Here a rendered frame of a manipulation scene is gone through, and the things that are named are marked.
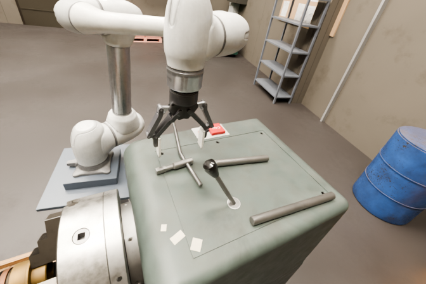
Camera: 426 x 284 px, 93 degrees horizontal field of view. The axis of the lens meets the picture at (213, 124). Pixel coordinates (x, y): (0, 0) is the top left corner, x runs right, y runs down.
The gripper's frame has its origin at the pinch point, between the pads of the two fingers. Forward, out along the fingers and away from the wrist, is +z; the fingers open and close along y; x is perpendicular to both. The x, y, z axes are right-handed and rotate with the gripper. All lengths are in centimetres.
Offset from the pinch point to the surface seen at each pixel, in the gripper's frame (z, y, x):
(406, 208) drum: 104, -217, 32
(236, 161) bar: 2.5, -16.0, 9.1
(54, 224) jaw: 10.8, 34.0, 6.9
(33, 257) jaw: 16.1, 39.0, 10.5
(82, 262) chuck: 8.1, 27.3, 19.8
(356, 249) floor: 130, -157, 34
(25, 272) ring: 17.3, 40.4, 12.7
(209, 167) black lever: -9.9, 0.1, 18.9
